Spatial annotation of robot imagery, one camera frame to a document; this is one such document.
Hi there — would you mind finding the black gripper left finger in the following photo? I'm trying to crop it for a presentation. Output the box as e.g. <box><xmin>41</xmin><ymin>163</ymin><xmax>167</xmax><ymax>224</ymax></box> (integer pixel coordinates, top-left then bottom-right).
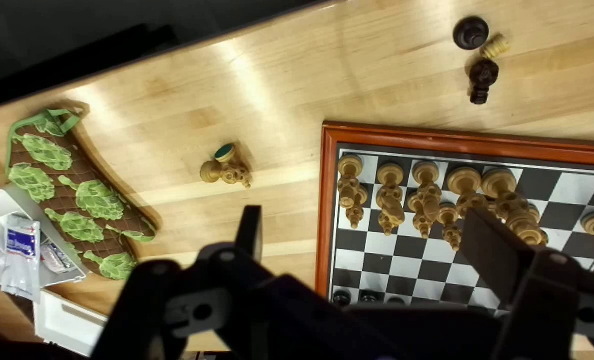
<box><xmin>234</xmin><ymin>205</ymin><xmax>263</xmax><ymax>259</ymax></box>

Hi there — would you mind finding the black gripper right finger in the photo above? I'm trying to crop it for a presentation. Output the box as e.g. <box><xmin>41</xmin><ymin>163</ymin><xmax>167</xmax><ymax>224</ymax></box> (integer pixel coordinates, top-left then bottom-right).
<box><xmin>463</xmin><ymin>205</ymin><xmax>543</xmax><ymax>314</ymax></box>

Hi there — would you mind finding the light wooden piece lying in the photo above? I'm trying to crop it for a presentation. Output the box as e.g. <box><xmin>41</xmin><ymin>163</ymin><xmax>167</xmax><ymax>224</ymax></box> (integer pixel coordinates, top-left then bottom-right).
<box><xmin>201</xmin><ymin>141</ymin><xmax>252</xmax><ymax>188</ymax></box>

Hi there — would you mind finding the wooden framed chess board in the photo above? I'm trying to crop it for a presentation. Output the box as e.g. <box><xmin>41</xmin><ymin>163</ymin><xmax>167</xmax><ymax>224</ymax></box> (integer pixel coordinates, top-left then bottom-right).
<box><xmin>314</xmin><ymin>120</ymin><xmax>594</xmax><ymax>315</ymax></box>

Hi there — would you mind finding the dark chess piece lying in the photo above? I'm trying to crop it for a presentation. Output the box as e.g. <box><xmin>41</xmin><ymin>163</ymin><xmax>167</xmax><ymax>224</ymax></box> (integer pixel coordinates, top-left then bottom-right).
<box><xmin>469</xmin><ymin>57</ymin><xmax>501</xmax><ymax>104</ymax></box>

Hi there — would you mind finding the green brown patterned wooden board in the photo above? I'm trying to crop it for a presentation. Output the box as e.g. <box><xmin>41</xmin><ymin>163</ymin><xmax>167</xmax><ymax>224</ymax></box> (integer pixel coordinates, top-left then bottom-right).
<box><xmin>9</xmin><ymin>108</ymin><xmax>158</xmax><ymax>279</ymax></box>

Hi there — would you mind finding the dark chess piece standing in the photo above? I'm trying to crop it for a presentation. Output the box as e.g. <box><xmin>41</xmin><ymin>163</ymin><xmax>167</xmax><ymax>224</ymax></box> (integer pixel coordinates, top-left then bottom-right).
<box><xmin>453</xmin><ymin>16</ymin><xmax>490</xmax><ymax>49</ymax></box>

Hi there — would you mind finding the white plastic tray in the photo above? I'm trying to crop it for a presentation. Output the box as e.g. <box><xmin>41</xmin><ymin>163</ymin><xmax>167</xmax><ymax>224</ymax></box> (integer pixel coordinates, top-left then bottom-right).
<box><xmin>33</xmin><ymin>289</ymin><xmax>107</xmax><ymax>356</ymax></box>

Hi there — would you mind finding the small light wooden pawn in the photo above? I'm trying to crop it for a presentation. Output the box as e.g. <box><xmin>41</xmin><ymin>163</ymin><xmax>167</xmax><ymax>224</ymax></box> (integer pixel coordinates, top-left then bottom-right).
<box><xmin>481</xmin><ymin>34</ymin><xmax>511</xmax><ymax>59</ymax></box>

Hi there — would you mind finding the clear plastic packet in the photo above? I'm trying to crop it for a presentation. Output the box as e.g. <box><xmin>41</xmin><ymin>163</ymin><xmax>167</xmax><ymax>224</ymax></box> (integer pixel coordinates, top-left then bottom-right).
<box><xmin>0</xmin><ymin>185</ymin><xmax>88</xmax><ymax>302</ymax></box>

